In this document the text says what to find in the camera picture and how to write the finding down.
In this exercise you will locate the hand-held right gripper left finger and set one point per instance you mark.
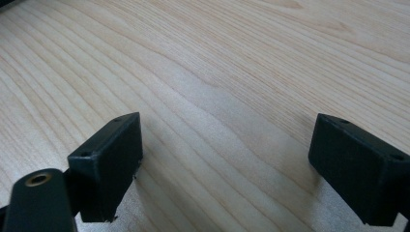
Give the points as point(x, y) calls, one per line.
point(106, 167)

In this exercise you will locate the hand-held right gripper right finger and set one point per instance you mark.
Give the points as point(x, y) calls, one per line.
point(357, 167)

